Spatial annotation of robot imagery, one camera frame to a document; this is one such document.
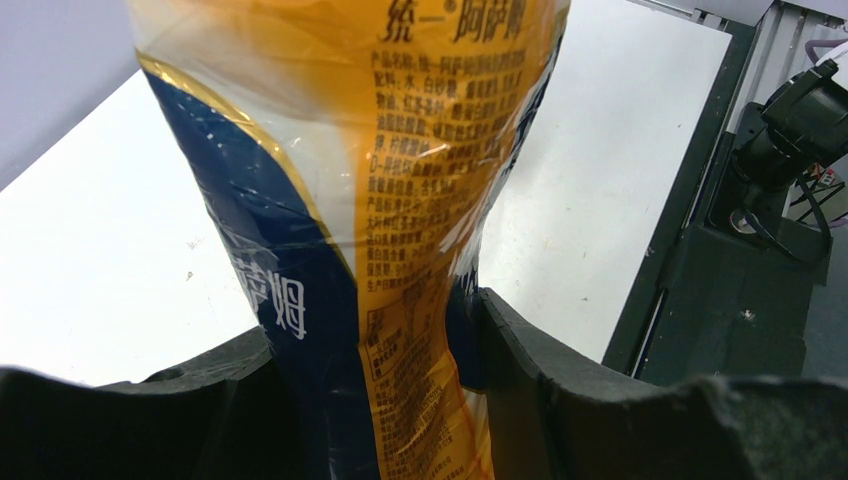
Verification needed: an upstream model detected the orange blue label bottle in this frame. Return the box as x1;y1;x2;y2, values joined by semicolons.
127;1;570;479

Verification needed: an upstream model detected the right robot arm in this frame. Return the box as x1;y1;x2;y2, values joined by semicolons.
734;58;847;224

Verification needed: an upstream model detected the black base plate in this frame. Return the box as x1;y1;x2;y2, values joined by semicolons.
601;19;833;389

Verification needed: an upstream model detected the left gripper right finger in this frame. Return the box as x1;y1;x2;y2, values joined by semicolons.
478;288;847;479

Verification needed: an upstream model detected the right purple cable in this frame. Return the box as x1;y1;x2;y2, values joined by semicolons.
804;36;848;68

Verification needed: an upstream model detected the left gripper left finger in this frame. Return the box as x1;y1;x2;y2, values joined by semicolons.
1;328;328;479

